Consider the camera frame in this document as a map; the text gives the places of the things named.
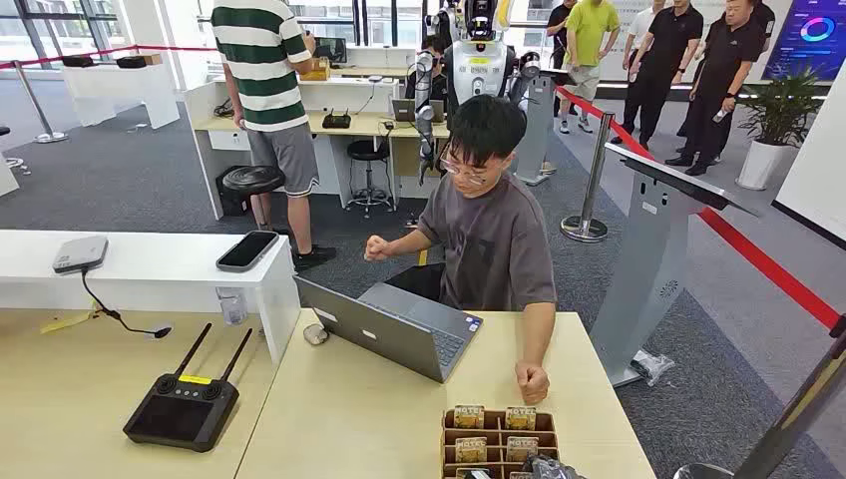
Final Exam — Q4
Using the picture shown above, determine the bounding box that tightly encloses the person's left hand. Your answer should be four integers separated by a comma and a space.
515, 361, 551, 406

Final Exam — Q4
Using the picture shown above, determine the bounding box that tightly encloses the black smartphone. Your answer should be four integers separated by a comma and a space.
215, 230, 281, 273

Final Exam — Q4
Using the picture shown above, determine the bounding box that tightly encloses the chrome stanchion post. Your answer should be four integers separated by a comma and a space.
560, 111, 617, 244
11, 60, 70, 145

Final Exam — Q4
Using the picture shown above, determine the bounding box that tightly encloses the grey flat box device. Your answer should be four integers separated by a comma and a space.
52, 235, 110, 275

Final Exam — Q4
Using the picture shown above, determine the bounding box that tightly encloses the dark stanchion post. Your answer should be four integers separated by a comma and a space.
672, 315, 846, 479

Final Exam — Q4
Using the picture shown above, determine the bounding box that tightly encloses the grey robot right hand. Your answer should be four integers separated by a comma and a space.
526, 455, 587, 479

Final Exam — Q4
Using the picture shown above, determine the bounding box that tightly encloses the blue wall display screen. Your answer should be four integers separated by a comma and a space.
761, 0, 846, 83

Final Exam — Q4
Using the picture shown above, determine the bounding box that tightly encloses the white bench shelf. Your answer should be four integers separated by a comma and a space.
0, 229, 302, 366

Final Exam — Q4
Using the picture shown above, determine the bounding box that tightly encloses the hotel key card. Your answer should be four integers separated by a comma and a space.
506, 436, 540, 463
453, 404, 486, 430
505, 406, 538, 432
455, 437, 489, 464

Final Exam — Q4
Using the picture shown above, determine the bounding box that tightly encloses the red barrier belt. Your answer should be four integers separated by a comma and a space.
554, 85, 843, 332
0, 44, 219, 72

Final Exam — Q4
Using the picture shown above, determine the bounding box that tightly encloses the black round stool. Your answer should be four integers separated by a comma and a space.
221, 165, 287, 234

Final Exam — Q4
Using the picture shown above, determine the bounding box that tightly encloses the wooden card holder box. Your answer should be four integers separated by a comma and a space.
440, 406, 561, 479

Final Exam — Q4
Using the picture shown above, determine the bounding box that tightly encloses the clear plastic bag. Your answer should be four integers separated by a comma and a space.
630, 349, 676, 388

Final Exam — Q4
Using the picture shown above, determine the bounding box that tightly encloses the black monitor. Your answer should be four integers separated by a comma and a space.
312, 36, 349, 66

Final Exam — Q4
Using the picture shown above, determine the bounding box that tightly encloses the seated person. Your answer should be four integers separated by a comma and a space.
363, 94, 559, 406

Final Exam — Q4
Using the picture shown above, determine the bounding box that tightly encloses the black swivel stool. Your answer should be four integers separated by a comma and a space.
344, 138, 397, 218

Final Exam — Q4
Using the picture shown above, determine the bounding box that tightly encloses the clear plastic tag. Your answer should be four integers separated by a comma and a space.
216, 287, 249, 326

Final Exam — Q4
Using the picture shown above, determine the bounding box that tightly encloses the black cable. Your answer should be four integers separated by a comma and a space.
80, 266, 174, 340

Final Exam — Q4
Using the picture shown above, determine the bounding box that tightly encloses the cardboard box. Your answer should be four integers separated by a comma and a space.
299, 56, 331, 83

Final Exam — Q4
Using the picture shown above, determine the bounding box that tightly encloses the white humanoid robot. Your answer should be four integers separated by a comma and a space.
412, 0, 545, 188

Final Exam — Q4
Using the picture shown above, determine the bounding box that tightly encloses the small grey kiosk stand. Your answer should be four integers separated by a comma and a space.
514, 68, 578, 187

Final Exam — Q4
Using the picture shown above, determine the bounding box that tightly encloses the white display table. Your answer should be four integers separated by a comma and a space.
61, 54, 182, 131

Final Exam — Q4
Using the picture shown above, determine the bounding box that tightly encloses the standing person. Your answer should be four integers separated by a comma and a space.
211, 0, 338, 270
609, 0, 706, 152
663, 0, 769, 178
546, 0, 578, 119
557, 0, 622, 136

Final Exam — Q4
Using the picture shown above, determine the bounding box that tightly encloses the yellow tape strip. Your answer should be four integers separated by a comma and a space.
39, 304, 102, 336

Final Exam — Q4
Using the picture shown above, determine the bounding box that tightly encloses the black remote controller with antennas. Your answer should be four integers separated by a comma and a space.
123, 322, 254, 454

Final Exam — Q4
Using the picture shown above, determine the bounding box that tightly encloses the white wooden office desk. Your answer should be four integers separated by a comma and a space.
184, 76, 452, 222

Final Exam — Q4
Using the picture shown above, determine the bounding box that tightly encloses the potted green plant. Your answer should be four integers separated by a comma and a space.
734, 66, 826, 193

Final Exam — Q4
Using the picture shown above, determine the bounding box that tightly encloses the small grey laptop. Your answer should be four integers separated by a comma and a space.
391, 98, 446, 125

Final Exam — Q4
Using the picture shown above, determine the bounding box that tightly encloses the large grey kiosk stand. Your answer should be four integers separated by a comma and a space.
588, 143, 760, 389

